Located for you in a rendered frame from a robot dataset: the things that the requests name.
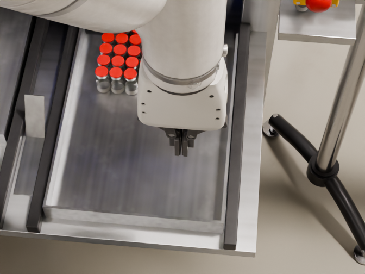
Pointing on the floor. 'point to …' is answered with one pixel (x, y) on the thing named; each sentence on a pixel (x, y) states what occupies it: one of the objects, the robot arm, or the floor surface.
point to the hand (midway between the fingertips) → (182, 138)
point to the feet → (321, 178)
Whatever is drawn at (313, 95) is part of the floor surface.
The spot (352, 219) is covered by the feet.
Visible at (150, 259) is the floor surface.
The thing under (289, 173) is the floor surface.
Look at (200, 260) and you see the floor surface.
